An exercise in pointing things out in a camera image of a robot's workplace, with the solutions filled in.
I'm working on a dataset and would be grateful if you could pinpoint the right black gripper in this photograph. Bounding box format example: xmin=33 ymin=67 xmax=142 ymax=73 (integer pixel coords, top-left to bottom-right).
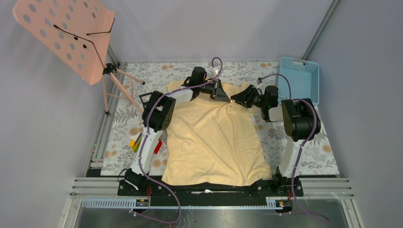
xmin=230 ymin=85 xmax=267 ymax=109

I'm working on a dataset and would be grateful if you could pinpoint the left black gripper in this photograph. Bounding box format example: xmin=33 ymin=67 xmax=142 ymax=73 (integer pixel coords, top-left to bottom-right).
xmin=198 ymin=79 xmax=230 ymax=103

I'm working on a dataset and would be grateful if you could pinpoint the yellow shirt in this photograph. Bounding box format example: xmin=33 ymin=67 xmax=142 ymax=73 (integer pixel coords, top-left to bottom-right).
xmin=163 ymin=94 xmax=272 ymax=186

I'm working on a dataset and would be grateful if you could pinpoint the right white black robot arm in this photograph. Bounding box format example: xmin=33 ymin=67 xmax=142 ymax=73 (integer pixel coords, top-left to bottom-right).
xmin=230 ymin=85 xmax=321 ymax=196

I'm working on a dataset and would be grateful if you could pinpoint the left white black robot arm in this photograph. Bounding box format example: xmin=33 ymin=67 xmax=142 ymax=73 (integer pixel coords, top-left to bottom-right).
xmin=125 ymin=66 xmax=230 ymax=195

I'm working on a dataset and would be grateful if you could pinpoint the black open brooch case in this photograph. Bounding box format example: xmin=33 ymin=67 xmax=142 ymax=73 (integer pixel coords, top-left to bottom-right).
xmin=139 ymin=92 xmax=152 ymax=109

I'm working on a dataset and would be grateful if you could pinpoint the light blue plastic basket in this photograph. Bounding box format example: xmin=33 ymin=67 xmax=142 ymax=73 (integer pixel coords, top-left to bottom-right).
xmin=277 ymin=57 xmax=320 ymax=105

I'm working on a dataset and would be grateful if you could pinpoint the red box with white squares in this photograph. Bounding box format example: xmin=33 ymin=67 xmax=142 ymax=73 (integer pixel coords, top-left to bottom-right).
xmin=154 ymin=140 xmax=163 ymax=154

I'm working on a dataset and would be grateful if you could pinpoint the floral patterned table mat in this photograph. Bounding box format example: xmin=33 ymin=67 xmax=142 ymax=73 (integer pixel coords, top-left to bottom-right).
xmin=93 ymin=61 xmax=339 ymax=176

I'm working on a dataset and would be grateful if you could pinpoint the small multicolour block toy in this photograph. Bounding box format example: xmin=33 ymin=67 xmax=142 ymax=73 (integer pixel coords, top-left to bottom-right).
xmin=129 ymin=133 xmax=142 ymax=153

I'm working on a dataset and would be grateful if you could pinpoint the pink perforated music stand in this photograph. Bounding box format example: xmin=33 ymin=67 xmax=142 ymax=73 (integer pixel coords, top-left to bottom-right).
xmin=12 ymin=0 xmax=142 ymax=113

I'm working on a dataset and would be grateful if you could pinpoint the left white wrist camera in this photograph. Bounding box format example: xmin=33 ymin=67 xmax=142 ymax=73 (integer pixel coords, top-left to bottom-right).
xmin=213 ymin=66 xmax=222 ymax=80

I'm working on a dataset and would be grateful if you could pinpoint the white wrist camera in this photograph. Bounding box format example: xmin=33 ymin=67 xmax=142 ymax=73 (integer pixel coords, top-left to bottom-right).
xmin=256 ymin=77 xmax=266 ymax=91
xmin=213 ymin=66 xmax=222 ymax=80

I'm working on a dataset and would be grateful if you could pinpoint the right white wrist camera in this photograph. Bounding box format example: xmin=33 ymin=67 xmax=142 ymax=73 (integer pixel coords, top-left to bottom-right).
xmin=256 ymin=77 xmax=266 ymax=91

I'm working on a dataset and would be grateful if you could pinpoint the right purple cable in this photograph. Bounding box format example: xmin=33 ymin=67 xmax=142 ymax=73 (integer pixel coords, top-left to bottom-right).
xmin=258 ymin=73 xmax=331 ymax=223

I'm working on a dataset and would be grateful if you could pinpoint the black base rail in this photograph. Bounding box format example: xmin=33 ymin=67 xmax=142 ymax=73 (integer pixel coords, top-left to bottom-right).
xmin=117 ymin=175 xmax=304 ymax=199

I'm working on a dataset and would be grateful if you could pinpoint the grey slotted cable duct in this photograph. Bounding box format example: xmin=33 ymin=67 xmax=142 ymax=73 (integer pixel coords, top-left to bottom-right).
xmin=81 ymin=196 xmax=283 ymax=209

